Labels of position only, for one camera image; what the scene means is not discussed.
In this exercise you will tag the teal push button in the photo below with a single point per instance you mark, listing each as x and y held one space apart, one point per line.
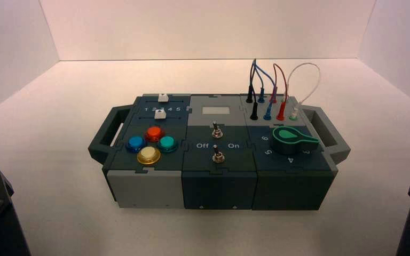
167 143

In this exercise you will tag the red push button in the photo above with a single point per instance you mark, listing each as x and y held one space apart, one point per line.
154 133

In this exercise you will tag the yellow push button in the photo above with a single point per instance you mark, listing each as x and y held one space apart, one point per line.
148 155

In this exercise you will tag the blue push button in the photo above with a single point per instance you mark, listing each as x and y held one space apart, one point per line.
135 143

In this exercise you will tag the white slider knob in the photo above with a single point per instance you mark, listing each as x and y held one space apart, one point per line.
163 97
160 114

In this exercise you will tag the dark green modular control box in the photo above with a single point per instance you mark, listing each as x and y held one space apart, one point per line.
219 183

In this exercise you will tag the green rotary knob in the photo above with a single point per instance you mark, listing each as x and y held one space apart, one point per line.
290 140

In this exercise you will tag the metal toggle switch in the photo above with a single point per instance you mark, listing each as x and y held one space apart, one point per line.
216 131
218 155

